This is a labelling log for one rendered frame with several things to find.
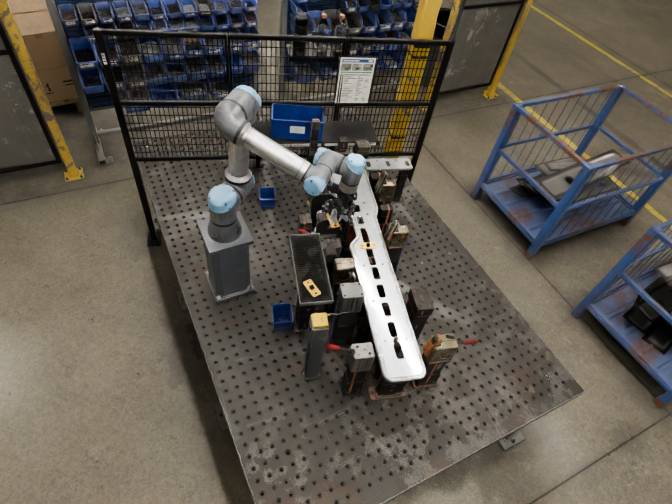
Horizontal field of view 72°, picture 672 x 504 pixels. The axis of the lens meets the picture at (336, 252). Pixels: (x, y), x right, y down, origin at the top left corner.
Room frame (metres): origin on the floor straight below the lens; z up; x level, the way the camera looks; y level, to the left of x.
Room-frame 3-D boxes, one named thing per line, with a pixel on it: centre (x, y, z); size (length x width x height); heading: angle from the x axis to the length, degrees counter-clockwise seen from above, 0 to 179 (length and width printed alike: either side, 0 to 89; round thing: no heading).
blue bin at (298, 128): (2.31, 0.36, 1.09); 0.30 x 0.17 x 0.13; 101
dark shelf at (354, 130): (2.32, 0.32, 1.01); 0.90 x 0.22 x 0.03; 108
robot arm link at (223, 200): (1.38, 0.51, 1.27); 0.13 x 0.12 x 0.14; 168
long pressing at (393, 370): (1.51, -0.16, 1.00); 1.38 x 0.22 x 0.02; 18
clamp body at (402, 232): (1.64, -0.30, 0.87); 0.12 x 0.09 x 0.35; 108
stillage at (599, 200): (3.26, -1.83, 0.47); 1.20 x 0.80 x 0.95; 123
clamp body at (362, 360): (0.92, -0.18, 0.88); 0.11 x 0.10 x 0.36; 108
